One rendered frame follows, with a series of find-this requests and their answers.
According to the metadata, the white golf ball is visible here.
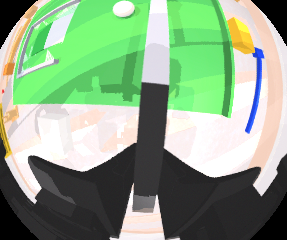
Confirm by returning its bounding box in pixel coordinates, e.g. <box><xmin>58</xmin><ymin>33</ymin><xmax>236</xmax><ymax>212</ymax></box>
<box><xmin>112</xmin><ymin>0</ymin><xmax>134</xmax><ymax>17</ymax></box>

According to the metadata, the green mat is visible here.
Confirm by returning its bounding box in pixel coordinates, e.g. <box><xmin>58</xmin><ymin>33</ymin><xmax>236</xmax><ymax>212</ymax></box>
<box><xmin>12</xmin><ymin>0</ymin><xmax>226</xmax><ymax>115</ymax></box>

